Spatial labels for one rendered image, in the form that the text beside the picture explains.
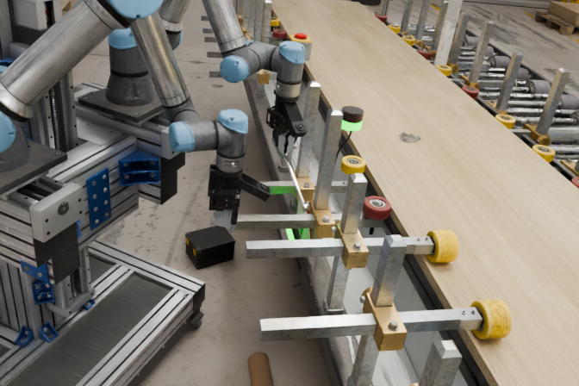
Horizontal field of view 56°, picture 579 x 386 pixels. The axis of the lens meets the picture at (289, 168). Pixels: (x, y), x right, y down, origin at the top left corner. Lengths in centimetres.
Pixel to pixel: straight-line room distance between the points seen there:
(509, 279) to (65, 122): 128
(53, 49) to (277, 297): 169
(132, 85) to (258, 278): 127
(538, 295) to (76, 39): 119
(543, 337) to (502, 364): 15
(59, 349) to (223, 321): 69
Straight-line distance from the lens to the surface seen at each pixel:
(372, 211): 159
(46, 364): 209
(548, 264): 160
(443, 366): 94
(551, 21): 918
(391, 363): 156
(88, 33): 120
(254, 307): 252
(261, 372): 218
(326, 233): 157
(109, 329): 215
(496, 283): 146
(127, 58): 172
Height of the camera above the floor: 174
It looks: 29 degrees down
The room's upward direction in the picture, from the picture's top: 7 degrees clockwise
